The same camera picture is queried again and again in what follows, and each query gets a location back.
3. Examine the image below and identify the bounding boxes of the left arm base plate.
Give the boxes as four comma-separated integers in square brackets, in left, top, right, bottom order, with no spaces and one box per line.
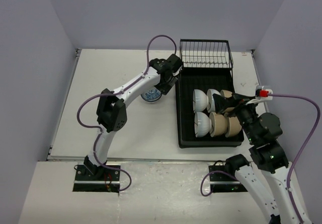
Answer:
[72,165,120,193]

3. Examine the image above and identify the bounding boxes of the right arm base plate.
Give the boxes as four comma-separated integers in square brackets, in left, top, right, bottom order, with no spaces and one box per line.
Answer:
[209,173,247,193]

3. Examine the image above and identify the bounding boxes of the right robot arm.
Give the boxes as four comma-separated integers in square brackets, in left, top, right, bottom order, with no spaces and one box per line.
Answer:
[213,90,311,223]

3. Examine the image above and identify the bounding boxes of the beige bowl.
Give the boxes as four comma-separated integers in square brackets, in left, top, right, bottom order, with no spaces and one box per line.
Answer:
[224,115,242,138]
[209,112,227,137]
[220,90,233,101]

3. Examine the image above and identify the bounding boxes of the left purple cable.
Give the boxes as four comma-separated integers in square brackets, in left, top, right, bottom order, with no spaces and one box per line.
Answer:
[76,34,178,191]

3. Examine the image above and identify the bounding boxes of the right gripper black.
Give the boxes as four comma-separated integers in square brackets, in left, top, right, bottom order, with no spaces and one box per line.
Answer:
[212,92,259,142]

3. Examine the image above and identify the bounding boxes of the white bowl blue flowers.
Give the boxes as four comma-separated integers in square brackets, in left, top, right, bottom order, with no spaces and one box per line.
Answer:
[142,89,162,96]

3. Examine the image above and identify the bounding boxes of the black wire dish rack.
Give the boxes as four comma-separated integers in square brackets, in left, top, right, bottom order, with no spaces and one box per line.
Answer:
[180,39,233,70]

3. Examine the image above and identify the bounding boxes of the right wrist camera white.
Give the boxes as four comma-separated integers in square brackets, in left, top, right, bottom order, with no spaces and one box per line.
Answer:
[246,86,273,105]

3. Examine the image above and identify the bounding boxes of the black drain tray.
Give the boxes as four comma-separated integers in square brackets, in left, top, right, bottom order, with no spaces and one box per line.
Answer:
[175,67,245,148]

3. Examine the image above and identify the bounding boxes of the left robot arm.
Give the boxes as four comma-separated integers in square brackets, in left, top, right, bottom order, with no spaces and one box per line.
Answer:
[84,54,183,180]

